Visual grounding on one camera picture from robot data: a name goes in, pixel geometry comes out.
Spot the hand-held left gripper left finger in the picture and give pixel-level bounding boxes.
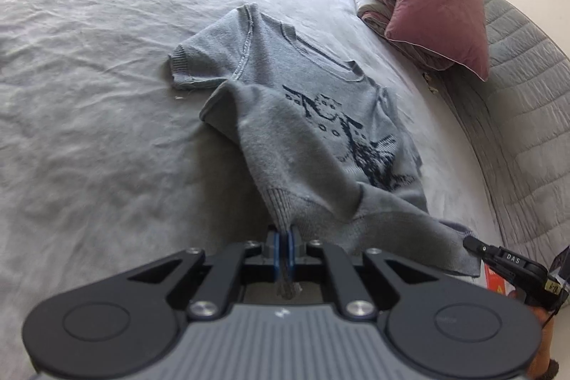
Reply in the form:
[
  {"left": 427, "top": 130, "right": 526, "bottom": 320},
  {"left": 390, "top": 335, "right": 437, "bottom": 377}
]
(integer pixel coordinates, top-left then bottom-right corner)
[{"left": 116, "top": 231, "right": 282, "bottom": 321}]

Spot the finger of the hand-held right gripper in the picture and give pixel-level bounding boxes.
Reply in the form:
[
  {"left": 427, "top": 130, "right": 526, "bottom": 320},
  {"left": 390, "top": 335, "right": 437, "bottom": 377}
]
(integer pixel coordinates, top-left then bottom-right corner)
[{"left": 463, "top": 235, "right": 499, "bottom": 269}]

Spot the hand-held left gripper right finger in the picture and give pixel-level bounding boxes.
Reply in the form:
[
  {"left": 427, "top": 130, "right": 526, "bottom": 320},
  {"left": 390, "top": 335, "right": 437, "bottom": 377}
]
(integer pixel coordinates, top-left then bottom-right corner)
[{"left": 289, "top": 229, "right": 455, "bottom": 321}]

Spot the grey knit sweater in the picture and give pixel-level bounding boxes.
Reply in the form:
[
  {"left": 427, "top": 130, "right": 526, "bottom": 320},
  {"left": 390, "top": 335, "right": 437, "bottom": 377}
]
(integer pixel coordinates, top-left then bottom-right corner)
[{"left": 168, "top": 4, "right": 482, "bottom": 301}]

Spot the person's right hand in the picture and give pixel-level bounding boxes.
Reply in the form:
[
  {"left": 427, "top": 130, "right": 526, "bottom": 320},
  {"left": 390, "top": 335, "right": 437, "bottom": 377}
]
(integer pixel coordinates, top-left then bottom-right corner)
[{"left": 528, "top": 308, "right": 554, "bottom": 380}]

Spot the red paper packet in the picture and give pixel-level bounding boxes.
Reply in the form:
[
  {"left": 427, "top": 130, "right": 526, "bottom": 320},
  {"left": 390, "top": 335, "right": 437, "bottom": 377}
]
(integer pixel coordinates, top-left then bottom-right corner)
[{"left": 483, "top": 264, "right": 509, "bottom": 297}]

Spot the grey quilted headboard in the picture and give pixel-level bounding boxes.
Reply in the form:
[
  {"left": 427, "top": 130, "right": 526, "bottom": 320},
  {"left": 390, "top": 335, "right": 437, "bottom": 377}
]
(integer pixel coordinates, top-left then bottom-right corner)
[{"left": 427, "top": 0, "right": 570, "bottom": 274}]

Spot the bed with grey sheet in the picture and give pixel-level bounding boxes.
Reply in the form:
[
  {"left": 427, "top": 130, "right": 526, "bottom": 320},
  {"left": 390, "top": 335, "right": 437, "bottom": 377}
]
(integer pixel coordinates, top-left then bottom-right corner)
[{"left": 0, "top": 0, "right": 513, "bottom": 380}]

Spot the pink velvet pillow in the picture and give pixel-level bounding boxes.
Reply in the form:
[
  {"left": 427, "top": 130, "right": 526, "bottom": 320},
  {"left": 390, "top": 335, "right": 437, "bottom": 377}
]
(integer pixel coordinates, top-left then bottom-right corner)
[{"left": 385, "top": 0, "right": 491, "bottom": 82}]

